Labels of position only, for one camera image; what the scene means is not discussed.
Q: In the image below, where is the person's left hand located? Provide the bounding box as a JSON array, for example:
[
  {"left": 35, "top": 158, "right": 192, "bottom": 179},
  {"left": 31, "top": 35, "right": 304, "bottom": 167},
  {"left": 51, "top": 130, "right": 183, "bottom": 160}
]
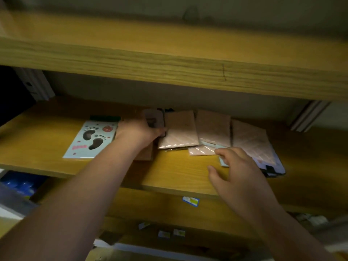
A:
[{"left": 115, "top": 118, "right": 167, "bottom": 153}]

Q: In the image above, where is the person's right hand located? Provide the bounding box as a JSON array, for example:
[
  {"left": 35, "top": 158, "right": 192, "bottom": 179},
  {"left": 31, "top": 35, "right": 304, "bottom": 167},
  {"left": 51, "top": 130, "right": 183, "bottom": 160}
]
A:
[{"left": 207, "top": 147, "right": 281, "bottom": 224}]

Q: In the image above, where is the purple cartoon girl card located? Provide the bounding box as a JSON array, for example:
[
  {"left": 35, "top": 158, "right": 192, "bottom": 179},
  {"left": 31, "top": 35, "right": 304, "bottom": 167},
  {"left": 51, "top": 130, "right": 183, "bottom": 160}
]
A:
[{"left": 142, "top": 108, "right": 166, "bottom": 138}]

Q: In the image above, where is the cartoon girl card packets stack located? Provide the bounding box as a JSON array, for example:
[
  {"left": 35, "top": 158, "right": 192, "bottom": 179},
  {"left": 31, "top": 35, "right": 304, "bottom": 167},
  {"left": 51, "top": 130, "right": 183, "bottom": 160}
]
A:
[
  {"left": 261, "top": 165, "right": 278, "bottom": 178},
  {"left": 253, "top": 153, "right": 286, "bottom": 176}
]

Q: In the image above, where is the person's right forearm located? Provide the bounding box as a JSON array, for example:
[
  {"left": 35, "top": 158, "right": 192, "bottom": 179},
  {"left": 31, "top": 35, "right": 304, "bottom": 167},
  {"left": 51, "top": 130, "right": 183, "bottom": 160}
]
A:
[{"left": 255, "top": 201, "right": 337, "bottom": 261}]

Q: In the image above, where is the person's left forearm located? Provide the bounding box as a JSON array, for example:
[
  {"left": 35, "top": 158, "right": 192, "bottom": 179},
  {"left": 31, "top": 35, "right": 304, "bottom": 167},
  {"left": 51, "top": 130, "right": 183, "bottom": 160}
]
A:
[{"left": 0, "top": 138, "right": 153, "bottom": 261}]

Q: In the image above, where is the blue plastic bag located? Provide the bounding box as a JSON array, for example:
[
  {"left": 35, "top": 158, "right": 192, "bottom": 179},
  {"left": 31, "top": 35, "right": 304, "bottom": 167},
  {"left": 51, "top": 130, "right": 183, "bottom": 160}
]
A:
[{"left": 0, "top": 171, "right": 47, "bottom": 200}]

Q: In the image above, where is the dark blue box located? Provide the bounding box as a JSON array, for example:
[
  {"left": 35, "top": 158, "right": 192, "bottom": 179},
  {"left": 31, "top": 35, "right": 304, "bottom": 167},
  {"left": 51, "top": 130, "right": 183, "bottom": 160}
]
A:
[{"left": 0, "top": 65, "right": 37, "bottom": 127}]

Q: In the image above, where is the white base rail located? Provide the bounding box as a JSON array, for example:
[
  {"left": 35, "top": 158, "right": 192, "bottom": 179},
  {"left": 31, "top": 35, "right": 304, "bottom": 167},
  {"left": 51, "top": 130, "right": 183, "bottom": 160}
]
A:
[{"left": 94, "top": 239, "right": 221, "bottom": 261}]

